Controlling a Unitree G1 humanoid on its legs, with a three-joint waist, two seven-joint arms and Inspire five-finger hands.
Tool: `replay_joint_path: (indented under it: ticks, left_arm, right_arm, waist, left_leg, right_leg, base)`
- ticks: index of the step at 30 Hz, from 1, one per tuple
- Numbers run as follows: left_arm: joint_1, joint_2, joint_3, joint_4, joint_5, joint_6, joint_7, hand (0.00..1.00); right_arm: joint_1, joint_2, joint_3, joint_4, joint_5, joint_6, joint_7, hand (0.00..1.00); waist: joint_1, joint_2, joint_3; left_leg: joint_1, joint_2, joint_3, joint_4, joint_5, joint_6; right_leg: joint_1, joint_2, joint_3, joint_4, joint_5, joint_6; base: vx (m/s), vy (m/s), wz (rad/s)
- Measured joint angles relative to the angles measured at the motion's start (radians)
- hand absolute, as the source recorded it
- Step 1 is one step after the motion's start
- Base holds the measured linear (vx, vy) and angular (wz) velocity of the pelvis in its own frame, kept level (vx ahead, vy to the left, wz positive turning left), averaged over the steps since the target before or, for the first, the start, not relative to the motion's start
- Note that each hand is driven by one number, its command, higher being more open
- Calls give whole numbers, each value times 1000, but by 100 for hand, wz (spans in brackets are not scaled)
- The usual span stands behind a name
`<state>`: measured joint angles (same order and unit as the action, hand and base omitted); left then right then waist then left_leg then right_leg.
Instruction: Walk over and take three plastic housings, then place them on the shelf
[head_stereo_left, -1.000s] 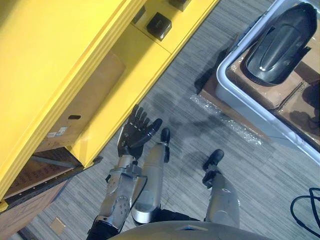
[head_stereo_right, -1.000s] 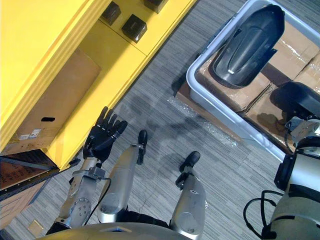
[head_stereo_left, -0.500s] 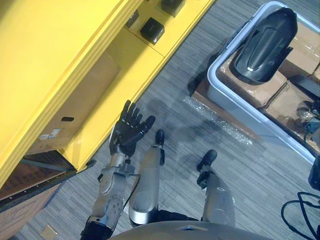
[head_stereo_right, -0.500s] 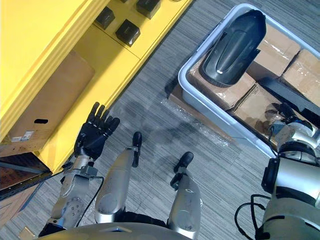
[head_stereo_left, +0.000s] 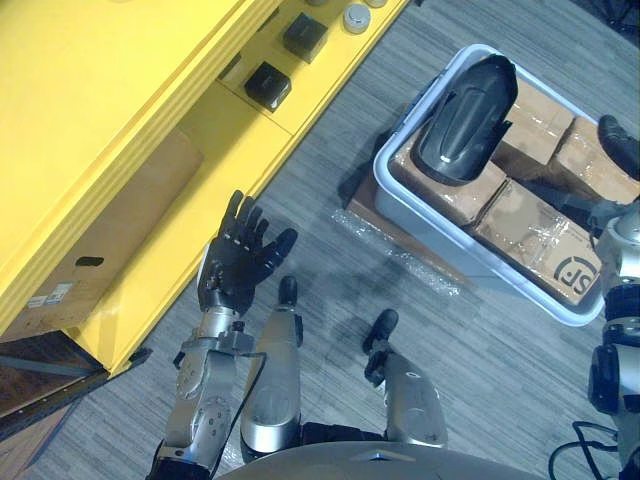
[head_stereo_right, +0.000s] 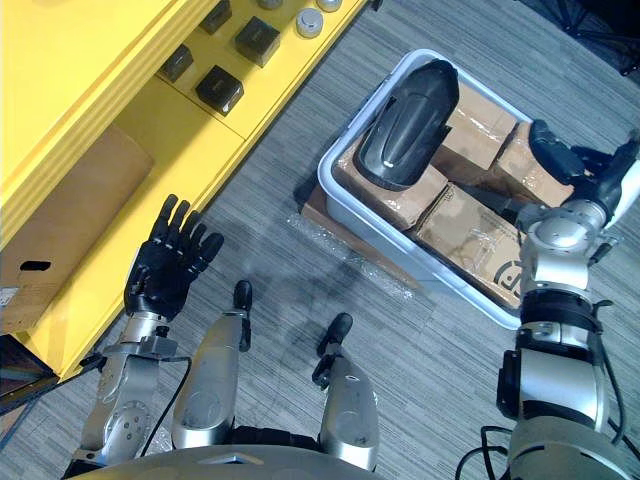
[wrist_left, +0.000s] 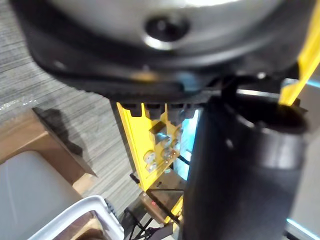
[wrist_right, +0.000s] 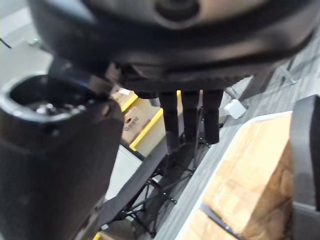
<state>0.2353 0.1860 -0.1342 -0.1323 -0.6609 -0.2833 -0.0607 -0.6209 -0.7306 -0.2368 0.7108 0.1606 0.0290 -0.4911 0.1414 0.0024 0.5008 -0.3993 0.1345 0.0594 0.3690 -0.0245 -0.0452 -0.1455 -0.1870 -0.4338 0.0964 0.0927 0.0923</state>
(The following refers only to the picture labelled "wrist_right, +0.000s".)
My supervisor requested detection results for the black folding fabric stand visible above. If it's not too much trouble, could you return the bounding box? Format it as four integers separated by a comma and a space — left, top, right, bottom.
99, 129, 212, 239

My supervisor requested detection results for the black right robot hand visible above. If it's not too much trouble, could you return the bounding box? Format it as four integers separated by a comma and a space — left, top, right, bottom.
0, 0, 320, 240

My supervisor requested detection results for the printed cardboard box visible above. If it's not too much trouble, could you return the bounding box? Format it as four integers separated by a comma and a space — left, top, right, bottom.
120, 106, 161, 146

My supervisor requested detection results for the small white box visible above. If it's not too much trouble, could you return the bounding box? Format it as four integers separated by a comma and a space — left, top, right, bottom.
223, 98, 249, 119

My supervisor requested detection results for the black plastic housing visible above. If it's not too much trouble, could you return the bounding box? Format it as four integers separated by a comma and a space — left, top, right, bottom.
291, 94, 320, 211

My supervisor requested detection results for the grey plastic bin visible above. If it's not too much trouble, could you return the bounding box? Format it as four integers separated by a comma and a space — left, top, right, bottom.
291, 201, 320, 240

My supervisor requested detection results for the black strap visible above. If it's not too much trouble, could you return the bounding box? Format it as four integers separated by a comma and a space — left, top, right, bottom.
200, 203, 242, 239

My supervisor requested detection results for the large brown cardboard box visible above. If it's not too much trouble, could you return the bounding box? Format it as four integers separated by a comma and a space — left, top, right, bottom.
185, 117, 295, 240

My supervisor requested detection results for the thin black cable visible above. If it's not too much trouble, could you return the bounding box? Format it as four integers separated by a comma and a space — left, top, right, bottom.
0, 37, 13, 49

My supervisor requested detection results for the yellow metal shelf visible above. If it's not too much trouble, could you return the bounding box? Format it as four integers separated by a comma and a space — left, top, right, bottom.
109, 89, 182, 152

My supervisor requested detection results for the plain cardboard box with label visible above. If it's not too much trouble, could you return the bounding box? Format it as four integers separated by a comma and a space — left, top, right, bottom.
111, 86, 138, 111

